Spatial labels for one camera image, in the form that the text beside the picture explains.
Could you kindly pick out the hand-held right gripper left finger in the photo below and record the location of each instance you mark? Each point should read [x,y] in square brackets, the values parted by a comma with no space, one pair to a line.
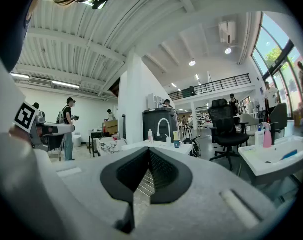
[91,184]

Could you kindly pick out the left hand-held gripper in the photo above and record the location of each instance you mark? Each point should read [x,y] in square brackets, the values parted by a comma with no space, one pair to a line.
[25,116]

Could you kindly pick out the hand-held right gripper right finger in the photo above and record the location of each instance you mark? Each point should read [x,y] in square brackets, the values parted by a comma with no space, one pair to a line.
[216,196]

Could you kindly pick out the blue cup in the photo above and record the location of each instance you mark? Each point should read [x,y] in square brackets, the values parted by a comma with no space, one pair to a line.
[177,144]

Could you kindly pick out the person's left forearm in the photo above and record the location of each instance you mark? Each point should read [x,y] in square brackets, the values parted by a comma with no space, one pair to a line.
[20,135]

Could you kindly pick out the white trash bin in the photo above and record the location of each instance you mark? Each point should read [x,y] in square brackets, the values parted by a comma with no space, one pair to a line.
[77,140]

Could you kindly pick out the small black table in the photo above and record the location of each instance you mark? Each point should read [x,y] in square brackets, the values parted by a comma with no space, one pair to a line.
[94,139]

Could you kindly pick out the marble pattern sink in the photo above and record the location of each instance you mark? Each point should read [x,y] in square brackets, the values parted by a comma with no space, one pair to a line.
[109,146]

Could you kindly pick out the ceiling tube light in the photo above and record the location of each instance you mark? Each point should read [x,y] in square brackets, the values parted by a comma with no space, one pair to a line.
[20,75]
[66,84]

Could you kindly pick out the cardboard box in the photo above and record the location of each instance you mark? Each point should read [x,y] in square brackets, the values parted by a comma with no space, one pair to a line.
[112,127]

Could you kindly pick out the black backpack white pattern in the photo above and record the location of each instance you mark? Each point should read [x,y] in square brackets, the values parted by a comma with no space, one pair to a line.
[192,146]

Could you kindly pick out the black office chair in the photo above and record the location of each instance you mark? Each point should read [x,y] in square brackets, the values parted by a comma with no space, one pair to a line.
[224,124]

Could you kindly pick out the white bottle blue cap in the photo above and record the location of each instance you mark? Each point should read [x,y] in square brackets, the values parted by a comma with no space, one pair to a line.
[259,137]

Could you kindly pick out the pink spray bottle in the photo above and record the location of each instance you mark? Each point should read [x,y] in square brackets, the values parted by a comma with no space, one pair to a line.
[267,137]

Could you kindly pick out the white storage shelves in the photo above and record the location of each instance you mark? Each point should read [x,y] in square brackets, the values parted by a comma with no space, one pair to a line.
[204,117]

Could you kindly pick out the light grey chair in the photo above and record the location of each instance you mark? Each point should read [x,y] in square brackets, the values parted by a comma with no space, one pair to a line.
[251,124]

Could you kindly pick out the blue plastic tool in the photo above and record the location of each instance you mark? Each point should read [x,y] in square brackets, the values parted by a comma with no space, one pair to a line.
[289,155]

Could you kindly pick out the large black machine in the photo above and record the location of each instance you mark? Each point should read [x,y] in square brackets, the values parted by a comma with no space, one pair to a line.
[151,124]

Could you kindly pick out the white curved faucet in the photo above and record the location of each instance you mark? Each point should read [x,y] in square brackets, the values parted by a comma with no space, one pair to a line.
[164,124]

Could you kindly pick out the white shelf cabinet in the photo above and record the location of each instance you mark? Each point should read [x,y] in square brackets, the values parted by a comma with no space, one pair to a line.
[155,101]

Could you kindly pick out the dark grey chair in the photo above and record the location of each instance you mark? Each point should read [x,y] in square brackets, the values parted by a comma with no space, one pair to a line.
[279,116]

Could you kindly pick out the black balcony railing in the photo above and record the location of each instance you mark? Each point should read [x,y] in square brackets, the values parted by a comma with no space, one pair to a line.
[216,84]

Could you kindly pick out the person's torso black shirt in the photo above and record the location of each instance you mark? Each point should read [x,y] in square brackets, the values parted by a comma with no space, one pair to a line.
[9,21]

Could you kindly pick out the round ceiling lamp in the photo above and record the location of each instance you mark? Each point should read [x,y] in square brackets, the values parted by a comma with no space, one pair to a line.
[192,63]
[228,50]

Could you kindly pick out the large glass window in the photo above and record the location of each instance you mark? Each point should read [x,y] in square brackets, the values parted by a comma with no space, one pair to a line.
[274,51]

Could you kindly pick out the white ceiling air conditioner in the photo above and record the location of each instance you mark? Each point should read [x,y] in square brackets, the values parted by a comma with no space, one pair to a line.
[227,31]

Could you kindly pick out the black head-worn camera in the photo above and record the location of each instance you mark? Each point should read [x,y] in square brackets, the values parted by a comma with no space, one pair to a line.
[101,0]

